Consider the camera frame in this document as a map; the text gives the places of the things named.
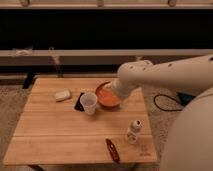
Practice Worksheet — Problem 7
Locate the wooden bench rail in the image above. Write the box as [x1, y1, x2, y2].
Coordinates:
[0, 49, 213, 66]

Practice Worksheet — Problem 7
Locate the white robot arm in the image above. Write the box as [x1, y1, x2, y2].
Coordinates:
[112, 55, 213, 171]

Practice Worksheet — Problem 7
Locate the small white bottle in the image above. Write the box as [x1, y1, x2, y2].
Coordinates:
[126, 120, 142, 144]

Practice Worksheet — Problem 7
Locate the black flat phone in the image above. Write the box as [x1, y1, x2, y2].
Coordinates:
[74, 92, 84, 112]

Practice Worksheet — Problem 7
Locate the blue power adapter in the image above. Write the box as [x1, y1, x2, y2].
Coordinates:
[177, 92, 194, 106]

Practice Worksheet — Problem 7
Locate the brown folding knife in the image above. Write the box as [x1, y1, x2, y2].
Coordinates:
[106, 139, 120, 163]

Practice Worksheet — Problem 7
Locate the wooden table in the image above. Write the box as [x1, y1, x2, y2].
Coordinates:
[3, 78, 157, 165]

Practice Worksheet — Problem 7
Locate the white soap bar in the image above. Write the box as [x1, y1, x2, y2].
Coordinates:
[54, 89, 72, 102]

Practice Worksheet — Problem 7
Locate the orange ceramic bowl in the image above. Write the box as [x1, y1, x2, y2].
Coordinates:
[95, 82, 120, 108]

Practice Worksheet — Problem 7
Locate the black power cable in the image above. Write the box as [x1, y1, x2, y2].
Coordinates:
[153, 93, 184, 112]

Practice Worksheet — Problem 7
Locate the clear plastic cup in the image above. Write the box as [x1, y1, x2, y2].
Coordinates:
[80, 92, 97, 115]

